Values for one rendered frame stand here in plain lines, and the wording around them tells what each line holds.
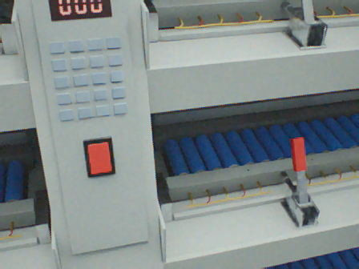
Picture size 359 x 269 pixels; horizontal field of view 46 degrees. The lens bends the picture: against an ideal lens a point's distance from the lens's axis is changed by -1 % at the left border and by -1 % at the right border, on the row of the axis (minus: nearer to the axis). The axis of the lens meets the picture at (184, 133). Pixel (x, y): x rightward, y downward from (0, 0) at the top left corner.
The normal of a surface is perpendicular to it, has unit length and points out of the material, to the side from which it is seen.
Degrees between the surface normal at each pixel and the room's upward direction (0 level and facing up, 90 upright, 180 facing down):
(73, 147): 90
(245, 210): 20
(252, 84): 110
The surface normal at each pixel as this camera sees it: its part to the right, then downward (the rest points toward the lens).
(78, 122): 0.25, 0.28
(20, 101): 0.26, 0.59
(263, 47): 0.03, -0.80
